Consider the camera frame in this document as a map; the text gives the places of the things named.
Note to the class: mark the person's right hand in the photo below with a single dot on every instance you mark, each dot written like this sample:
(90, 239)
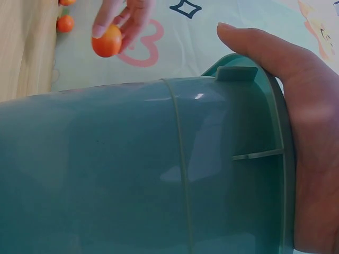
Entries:
(315, 132)

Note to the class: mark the person's left hand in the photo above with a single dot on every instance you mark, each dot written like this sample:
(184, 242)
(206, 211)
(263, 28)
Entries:
(124, 18)

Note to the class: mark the small orange fruit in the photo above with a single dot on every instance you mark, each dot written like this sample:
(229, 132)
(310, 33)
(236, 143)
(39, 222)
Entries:
(65, 23)
(67, 2)
(106, 41)

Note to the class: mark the teal plastic bucket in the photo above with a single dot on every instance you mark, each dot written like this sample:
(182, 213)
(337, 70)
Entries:
(132, 169)

